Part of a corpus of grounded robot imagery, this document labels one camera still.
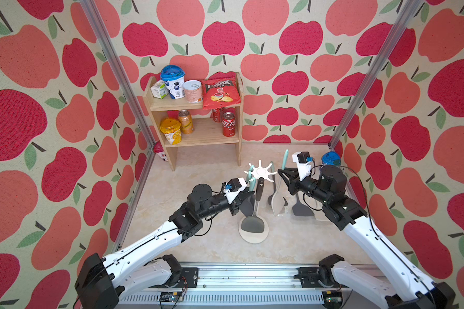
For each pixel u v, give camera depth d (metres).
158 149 1.05
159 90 0.78
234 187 0.53
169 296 0.73
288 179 0.67
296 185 0.62
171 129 0.86
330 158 1.01
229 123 0.88
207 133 0.98
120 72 0.87
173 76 0.74
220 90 0.78
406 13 0.71
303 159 0.58
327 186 0.53
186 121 0.91
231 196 0.58
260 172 0.58
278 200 0.84
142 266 0.46
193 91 0.75
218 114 0.98
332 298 0.72
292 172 0.63
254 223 0.77
